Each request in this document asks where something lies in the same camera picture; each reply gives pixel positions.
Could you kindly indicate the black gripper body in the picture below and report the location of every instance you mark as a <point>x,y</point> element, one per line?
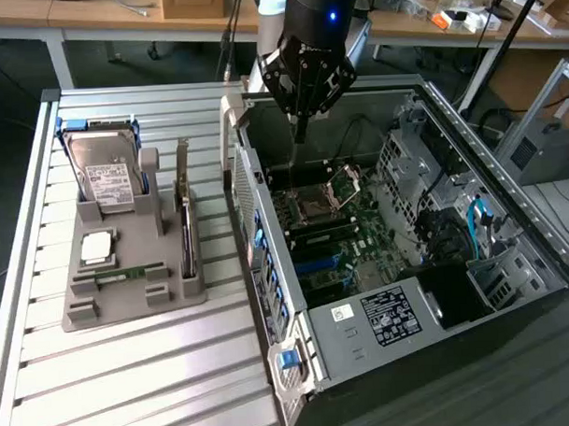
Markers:
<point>315,20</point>

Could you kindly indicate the green graphics card black cooler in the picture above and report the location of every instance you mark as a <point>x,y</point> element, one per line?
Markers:
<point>187,235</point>

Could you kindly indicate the grey open PC case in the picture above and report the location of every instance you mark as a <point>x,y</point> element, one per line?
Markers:
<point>272,138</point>

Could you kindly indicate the metal socket cover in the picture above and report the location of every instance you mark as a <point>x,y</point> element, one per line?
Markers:
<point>344,187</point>

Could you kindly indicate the CPU socket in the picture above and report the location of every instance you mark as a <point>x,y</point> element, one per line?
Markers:
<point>312,202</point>

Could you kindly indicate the orange box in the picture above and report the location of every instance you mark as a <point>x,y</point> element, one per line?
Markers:
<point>440,20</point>

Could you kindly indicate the black RAM stick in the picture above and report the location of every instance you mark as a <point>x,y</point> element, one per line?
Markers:
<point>323,237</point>

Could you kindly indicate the green motherboard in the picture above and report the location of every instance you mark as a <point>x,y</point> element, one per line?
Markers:
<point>374,233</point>

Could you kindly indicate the white box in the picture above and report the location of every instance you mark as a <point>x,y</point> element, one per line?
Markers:
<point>490,24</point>

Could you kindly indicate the black monitor stand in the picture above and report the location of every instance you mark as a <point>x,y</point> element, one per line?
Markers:
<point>499,9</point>

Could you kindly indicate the black stand pole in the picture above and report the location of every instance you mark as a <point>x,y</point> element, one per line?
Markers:
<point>510,39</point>

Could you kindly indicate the blue expansion slot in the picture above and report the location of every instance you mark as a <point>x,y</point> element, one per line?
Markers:
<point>314,265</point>

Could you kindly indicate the hard disk in blue caddy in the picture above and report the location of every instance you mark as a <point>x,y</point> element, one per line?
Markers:
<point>102,158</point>

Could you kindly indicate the wooden desk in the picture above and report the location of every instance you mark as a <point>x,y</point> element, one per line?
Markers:
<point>535,35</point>
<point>72,15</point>

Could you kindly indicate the grey plastic parts rack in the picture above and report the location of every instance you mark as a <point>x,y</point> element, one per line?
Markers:
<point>136,246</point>

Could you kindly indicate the grey computer tower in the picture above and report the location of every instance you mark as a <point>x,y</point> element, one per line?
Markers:
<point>544,157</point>

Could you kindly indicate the open cardboard box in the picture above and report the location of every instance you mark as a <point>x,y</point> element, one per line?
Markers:
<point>562,7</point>

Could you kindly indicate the silver CPU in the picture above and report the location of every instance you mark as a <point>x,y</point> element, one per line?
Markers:
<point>96,247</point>

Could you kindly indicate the green RAM stick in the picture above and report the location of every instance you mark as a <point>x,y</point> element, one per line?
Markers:
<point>123,273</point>

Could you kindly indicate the grey power supply unit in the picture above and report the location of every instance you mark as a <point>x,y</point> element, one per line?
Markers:
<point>336,342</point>

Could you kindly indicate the blue case release latch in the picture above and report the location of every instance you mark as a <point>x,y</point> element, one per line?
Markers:
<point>288,359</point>

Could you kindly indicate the aluminium profile frame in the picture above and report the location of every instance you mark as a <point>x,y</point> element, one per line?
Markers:
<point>547,89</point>

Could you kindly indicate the grey disk bay bracket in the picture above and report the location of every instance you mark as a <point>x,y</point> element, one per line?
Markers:
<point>497,280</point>

